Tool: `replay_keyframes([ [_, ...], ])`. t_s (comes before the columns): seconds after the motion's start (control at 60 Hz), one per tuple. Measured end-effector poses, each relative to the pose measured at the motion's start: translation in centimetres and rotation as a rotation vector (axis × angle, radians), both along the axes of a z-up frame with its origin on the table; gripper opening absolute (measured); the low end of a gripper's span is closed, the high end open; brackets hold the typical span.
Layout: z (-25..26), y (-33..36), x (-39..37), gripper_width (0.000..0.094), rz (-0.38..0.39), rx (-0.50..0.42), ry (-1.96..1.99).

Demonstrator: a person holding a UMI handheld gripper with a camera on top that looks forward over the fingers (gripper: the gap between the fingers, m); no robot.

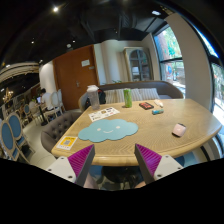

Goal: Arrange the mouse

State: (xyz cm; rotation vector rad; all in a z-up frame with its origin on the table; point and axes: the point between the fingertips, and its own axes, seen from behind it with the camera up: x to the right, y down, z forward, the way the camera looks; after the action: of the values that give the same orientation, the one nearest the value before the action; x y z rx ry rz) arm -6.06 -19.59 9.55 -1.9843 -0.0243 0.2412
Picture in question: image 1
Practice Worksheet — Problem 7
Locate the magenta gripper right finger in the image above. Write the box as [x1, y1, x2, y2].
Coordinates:
[134, 144, 183, 184]

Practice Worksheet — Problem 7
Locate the black red makeup palette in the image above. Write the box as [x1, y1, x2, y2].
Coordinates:
[139, 102, 154, 110]

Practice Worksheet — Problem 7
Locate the black bag on sofa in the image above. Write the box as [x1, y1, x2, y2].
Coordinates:
[85, 89, 106, 109]

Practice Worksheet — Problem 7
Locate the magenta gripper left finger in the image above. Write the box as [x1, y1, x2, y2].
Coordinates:
[47, 145, 96, 187]

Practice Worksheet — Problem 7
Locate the blue cloud-shaped mouse pad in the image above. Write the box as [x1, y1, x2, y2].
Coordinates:
[78, 119, 138, 143]

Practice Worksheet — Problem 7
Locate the clear shaker bottle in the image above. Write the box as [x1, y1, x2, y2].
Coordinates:
[87, 85, 100, 110]

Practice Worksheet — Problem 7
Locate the grey tufted curved sofa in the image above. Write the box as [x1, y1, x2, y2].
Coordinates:
[41, 81, 183, 152]

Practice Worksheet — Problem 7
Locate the white paper menu sheet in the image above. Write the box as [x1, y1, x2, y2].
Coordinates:
[89, 107, 119, 122]

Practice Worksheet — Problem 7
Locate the teal small case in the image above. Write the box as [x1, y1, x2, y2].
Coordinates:
[152, 109, 164, 115]

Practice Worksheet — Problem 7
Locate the seated person in white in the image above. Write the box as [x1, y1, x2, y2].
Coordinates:
[41, 88, 53, 111]

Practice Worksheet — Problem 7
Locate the striped cushion on sofa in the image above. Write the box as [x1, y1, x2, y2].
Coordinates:
[105, 88, 159, 103]

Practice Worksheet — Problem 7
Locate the white small packet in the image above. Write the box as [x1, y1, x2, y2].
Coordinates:
[154, 99, 164, 108]

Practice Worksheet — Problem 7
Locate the wooden orange door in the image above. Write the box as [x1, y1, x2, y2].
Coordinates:
[53, 45, 98, 110]

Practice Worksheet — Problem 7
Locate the blue white dining chair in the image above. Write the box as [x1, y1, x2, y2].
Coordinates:
[0, 120, 29, 163]

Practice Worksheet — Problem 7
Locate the beige glass display cabinet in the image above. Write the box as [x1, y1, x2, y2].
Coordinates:
[124, 47, 153, 82]

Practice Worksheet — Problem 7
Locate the yellow QR code sticker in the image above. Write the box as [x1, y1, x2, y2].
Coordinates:
[57, 136, 77, 150]

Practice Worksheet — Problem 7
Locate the green drink bottle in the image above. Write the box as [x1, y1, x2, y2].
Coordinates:
[123, 88, 132, 108]

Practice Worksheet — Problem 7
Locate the pink computer mouse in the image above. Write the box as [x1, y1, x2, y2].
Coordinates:
[172, 123, 186, 137]

